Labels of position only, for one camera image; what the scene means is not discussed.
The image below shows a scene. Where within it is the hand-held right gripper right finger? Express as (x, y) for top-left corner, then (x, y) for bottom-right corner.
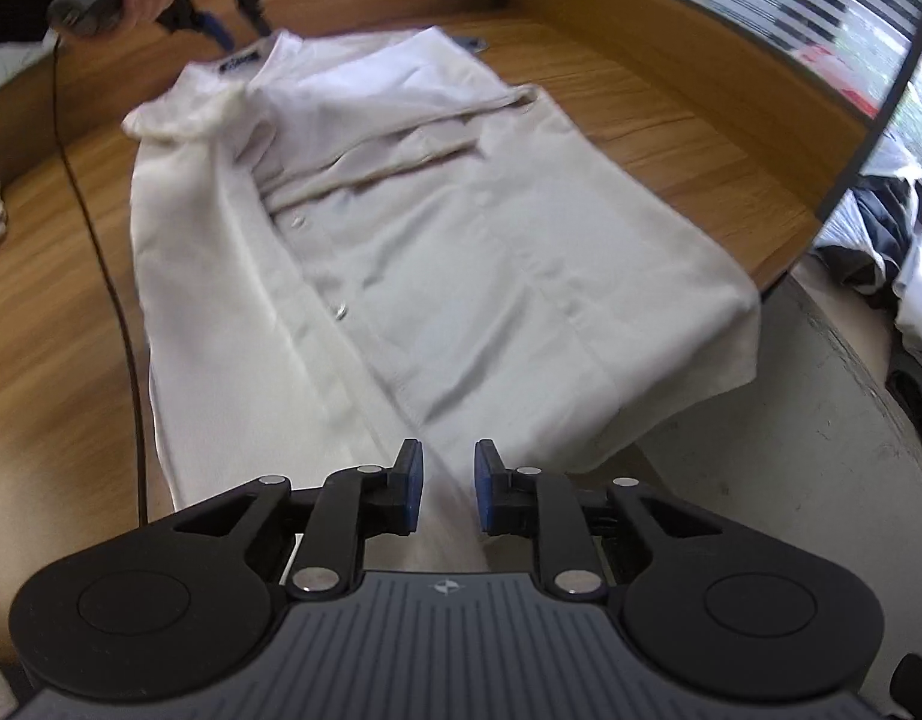
(473, 439), (720, 602)

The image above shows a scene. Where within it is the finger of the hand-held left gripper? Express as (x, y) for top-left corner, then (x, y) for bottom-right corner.
(191, 6), (238, 55)
(236, 0), (274, 36)

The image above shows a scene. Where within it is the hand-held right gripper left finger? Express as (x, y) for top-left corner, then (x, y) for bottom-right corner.
(172, 439), (426, 602)

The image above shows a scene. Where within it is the clothes pile on floor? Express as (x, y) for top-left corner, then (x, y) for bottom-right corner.
(813, 139), (922, 301)

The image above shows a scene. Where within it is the dark grey garment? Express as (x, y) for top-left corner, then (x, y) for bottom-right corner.
(884, 349), (922, 410)
(851, 180), (919, 293)

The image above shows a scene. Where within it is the striped glass desk partition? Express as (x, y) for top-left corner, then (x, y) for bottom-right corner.
(506, 0), (922, 241)

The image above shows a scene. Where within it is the black cable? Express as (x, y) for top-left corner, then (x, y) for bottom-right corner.
(50, 30), (148, 527)

